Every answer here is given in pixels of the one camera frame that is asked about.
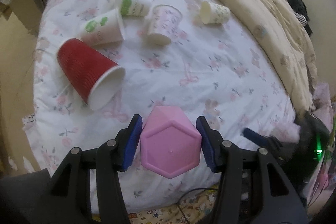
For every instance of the white cup green tree print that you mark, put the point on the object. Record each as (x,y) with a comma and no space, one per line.
(103,29)

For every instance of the pink patterned paper cup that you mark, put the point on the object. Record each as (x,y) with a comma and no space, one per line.
(163,24)

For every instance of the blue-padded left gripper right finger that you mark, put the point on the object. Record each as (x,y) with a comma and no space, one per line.
(271,198)

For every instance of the white cup green band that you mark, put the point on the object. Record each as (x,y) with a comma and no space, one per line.
(134,7)

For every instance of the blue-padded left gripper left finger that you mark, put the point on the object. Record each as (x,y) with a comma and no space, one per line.
(67,196)

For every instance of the small white dotted paper cup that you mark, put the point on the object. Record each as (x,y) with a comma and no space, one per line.
(212,13)

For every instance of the black striped clothing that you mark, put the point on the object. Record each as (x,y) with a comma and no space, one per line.
(300,12)

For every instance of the red ribbed paper cup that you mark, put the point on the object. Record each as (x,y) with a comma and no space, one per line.
(96,78)

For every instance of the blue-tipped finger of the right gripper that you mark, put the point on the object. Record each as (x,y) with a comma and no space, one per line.
(272,144)

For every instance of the cream bear-print duvet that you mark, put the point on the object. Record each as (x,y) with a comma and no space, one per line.
(286,43)

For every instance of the pink faceted plastic cup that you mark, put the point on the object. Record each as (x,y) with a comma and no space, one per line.
(170,143)

